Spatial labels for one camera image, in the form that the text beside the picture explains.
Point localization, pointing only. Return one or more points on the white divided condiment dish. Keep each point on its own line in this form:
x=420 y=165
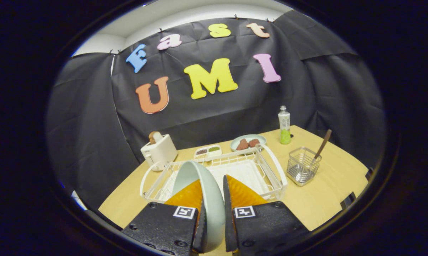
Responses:
x=207 y=151

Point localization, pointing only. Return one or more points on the green drink bottle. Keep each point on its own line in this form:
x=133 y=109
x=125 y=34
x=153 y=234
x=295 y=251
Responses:
x=284 y=124

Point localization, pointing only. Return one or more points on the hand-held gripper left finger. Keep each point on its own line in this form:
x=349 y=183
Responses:
x=164 y=227

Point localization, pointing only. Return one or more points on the brown meat piece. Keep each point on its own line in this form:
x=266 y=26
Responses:
x=242 y=145
x=254 y=142

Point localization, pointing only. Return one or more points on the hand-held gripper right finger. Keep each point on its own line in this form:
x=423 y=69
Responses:
x=263 y=227

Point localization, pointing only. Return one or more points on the pale green plate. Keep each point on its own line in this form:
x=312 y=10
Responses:
x=214 y=213

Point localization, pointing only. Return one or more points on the brown bread slice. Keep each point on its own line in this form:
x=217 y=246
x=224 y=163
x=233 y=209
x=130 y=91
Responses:
x=153 y=137

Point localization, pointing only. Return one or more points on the black backdrop cloth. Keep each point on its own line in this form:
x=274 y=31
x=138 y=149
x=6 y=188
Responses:
x=93 y=124

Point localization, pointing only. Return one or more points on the black table clamp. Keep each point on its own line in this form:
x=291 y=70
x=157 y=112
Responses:
x=347 y=200

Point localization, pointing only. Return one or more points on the white toaster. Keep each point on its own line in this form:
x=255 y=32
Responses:
x=162 y=151

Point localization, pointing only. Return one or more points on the grey plate with meat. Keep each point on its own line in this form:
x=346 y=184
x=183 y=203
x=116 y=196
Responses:
x=244 y=138

